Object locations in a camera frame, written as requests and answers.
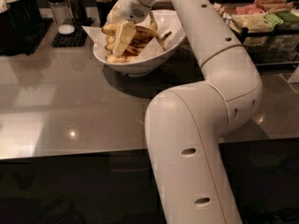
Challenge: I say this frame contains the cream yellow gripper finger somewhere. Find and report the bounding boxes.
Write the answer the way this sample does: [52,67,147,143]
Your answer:
[112,21,136,56]

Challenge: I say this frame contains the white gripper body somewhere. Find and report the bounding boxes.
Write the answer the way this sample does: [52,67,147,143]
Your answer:
[107,0,156,23]

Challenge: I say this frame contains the yellow spotted banana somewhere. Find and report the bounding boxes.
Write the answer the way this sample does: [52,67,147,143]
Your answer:
[101,23,158,40]

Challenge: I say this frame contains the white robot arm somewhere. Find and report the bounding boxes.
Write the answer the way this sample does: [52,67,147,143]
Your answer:
[116,0,263,224]

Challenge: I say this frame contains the curved banana with stem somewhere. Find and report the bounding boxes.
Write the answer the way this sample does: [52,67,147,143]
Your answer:
[126,32,172,55]

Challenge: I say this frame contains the middle left banana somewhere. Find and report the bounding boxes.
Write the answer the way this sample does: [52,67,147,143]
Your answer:
[105,35,115,51]

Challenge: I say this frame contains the bottom front banana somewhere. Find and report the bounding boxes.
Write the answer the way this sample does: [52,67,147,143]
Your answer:
[106,53,136,63]

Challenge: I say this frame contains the white ceramic bowl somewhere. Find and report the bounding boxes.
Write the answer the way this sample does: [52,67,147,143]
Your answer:
[93,10,186,77]

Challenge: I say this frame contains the black rubber mat small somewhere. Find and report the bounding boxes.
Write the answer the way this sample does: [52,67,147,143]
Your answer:
[51,18,93,48]

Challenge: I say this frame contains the pepper shaker dark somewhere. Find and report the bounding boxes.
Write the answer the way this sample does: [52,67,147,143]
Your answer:
[68,0,88,24]

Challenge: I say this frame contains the salt shaker glass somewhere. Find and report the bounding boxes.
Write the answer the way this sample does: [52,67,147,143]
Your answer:
[48,0,75,35]

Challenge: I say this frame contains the black rubber mat large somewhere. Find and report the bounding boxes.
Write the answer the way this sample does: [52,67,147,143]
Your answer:
[0,18,55,56]

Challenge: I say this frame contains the pink sugar packets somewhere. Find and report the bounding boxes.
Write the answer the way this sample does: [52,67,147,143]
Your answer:
[235,4,263,15]

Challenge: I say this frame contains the black front left container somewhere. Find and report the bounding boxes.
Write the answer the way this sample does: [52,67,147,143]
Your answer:
[0,0,26,56]

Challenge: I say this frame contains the green tea packets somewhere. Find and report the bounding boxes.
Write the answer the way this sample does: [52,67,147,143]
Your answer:
[265,12,299,30]

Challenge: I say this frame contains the black wire condiment rack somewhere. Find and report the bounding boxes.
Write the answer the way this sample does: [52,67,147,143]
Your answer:
[218,7,299,66]

